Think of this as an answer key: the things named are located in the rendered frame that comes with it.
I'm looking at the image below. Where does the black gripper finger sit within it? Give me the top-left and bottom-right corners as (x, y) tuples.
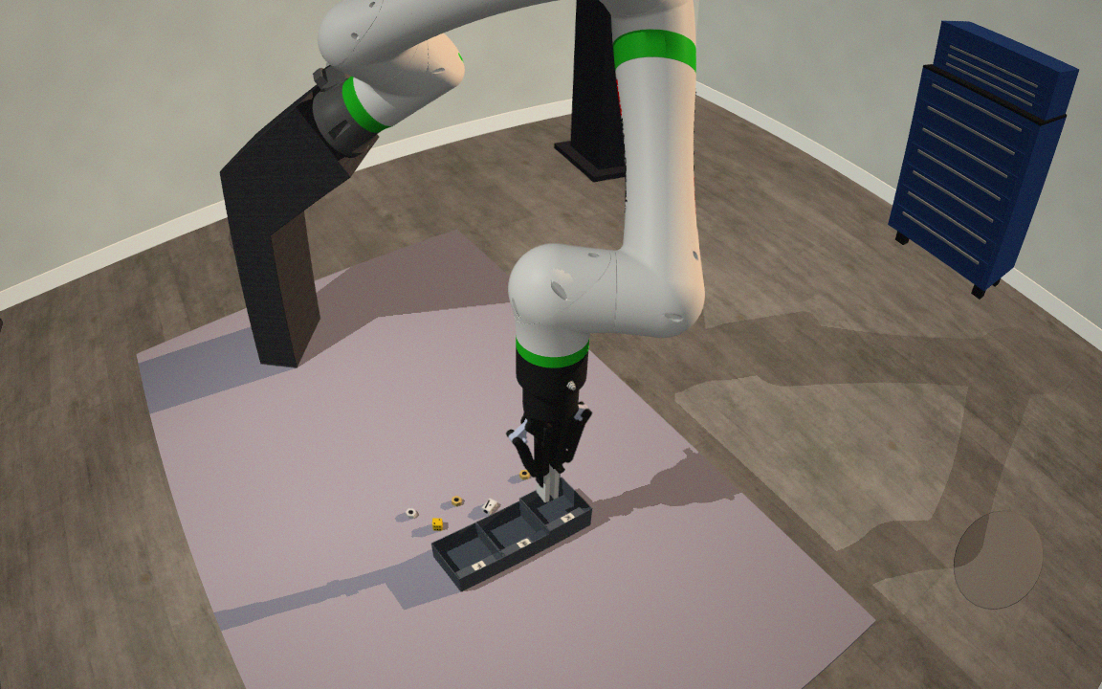
(506, 419), (553, 502)
(549, 401), (592, 499)

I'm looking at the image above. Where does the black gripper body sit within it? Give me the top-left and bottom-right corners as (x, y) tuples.
(520, 389), (579, 439)

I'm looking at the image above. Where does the dark grey three-compartment bin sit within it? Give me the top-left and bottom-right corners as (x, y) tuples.
(431, 478), (592, 591)

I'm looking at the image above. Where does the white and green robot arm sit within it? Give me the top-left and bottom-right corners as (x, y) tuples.
(313, 0), (705, 399)

